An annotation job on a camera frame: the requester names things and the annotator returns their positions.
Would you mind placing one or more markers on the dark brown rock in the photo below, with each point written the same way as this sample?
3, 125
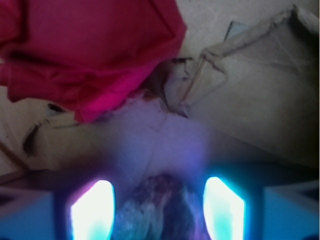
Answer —
161, 208

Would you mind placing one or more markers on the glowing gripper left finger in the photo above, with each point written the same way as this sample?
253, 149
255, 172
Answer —
92, 214

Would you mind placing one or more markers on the brown paper bag bin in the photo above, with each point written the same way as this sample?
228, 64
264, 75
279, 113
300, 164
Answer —
243, 87

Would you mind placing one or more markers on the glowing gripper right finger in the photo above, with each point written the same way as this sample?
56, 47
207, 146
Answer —
223, 210

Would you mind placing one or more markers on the crumpled red paper ball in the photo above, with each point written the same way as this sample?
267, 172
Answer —
85, 55

